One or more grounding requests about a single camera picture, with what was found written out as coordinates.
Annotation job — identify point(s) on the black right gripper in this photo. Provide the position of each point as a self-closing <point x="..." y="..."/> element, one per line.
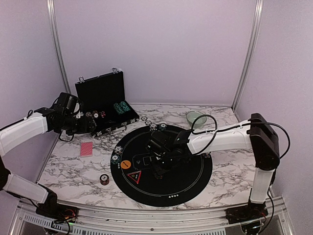
<point x="157" y="171"/>

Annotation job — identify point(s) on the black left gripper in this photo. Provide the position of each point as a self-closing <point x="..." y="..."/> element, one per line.
<point x="86" y="127"/>

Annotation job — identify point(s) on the red triangular all-in marker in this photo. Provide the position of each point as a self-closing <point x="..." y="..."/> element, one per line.
<point x="135" y="176"/>

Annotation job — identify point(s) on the orange big blind button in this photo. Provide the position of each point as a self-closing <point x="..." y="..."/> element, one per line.
<point x="125" y="164"/>

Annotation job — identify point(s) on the green 50 chip stack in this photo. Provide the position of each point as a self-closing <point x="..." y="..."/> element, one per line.
<point x="115" y="159"/>

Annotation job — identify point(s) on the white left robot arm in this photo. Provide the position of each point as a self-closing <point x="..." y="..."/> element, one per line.
<point x="41" y="121"/>

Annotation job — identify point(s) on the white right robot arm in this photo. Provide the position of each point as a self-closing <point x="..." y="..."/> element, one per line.
<point x="255" y="133"/>

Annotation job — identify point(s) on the round black poker mat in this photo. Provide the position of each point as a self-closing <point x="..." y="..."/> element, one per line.
<point x="177" y="186"/>

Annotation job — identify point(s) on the brown 100 chip stack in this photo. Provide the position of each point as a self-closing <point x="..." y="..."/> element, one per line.
<point x="95" y="114"/>

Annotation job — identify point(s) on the red playing card deck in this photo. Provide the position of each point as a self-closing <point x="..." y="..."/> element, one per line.
<point x="86" y="149"/>

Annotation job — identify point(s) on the black poker chip case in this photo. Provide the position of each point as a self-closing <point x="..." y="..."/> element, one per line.
<point x="99" y="94"/>

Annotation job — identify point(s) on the green chip row left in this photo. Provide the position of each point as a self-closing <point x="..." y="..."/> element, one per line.
<point x="118" y="108"/>

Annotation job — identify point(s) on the green chip row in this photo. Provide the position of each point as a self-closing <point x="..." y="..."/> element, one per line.
<point x="124" y="106"/>
<point x="118" y="108"/>

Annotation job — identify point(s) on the green chip row right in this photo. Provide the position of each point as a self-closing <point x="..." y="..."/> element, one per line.
<point x="124" y="106"/>

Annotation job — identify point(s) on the green glass bowl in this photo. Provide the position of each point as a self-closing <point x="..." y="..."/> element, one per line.
<point x="192" y="117"/>

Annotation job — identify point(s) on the brown red chip stack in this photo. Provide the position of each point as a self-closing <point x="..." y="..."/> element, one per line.
<point x="104" y="179"/>

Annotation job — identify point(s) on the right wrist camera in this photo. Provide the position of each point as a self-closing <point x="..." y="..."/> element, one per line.
<point x="160" y="143"/>

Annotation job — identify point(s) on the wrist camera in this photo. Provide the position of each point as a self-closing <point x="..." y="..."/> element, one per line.
<point x="67" y="104"/>
<point x="160" y="143"/>

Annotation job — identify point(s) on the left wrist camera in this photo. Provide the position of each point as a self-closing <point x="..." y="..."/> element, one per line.
<point x="67" y="104"/>

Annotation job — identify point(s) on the left aluminium frame post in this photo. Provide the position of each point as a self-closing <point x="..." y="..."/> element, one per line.
<point x="57" y="45"/>

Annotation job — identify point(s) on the aluminium frame post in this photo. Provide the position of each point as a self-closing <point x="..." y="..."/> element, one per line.
<point x="249" y="54"/>
<point x="57" y="45"/>

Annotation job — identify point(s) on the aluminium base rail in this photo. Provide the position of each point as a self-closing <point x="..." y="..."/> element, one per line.
<point x="96" y="220"/>

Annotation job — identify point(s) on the right aluminium frame post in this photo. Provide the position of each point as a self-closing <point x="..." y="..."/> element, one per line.
<point x="249" y="54"/>

